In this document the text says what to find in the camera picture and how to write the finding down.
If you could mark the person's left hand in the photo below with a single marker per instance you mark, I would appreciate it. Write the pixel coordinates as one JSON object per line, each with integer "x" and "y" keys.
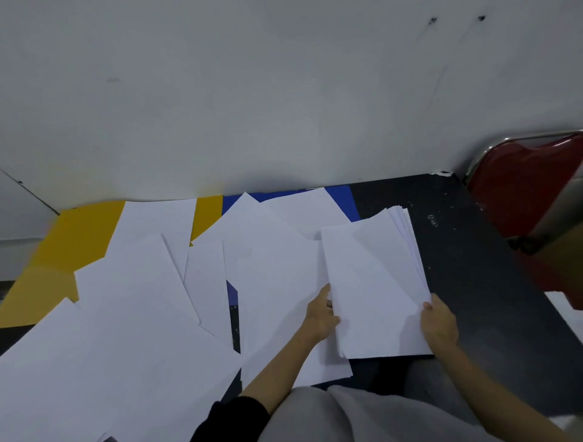
{"x": 319, "y": 321}

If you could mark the person's right forearm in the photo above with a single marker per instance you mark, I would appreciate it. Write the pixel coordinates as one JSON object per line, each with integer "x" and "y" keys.
{"x": 496, "y": 396}

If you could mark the blue card sheet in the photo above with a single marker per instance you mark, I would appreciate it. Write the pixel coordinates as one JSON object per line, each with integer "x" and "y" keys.
{"x": 341, "y": 198}

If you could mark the person's right thumb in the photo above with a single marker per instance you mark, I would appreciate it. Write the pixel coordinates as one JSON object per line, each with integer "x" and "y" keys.
{"x": 427, "y": 306}

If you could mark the person's left thumb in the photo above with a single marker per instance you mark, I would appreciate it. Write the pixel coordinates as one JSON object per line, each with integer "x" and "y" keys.
{"x": 324, "y": 295}

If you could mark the person's right hand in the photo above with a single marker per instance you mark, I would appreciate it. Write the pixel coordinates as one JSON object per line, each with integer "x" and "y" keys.
{"x": 439, "y": 328}

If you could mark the red chair seat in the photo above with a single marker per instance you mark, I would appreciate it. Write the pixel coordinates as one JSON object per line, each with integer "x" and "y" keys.
{"x": 519, "y": 191}

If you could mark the grey trousers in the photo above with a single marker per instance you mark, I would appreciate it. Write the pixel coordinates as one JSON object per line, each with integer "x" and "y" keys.
{"x": 364, "y": 419}

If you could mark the thick white paper stack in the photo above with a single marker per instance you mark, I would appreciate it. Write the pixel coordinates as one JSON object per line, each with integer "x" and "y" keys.
{"x": 373, "y": 282}

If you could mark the black sleeve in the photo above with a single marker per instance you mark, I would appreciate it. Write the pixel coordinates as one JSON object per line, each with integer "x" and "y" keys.
{"x": 232, "y": 421}

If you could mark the yellow card sheet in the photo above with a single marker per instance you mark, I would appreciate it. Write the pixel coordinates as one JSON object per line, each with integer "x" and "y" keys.
{"x": 68, "y": 246}

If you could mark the person's left forearm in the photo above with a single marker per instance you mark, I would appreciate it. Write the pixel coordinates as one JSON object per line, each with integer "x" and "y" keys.
{"x": 282, "y": 369}

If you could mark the small white tape scrap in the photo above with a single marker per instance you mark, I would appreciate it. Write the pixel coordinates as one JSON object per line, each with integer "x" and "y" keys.
{"x": 442, "y": 173}

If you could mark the scattered loose white sheets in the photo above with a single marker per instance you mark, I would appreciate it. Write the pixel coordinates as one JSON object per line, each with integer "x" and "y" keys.
{"x": 136, "y": 346}

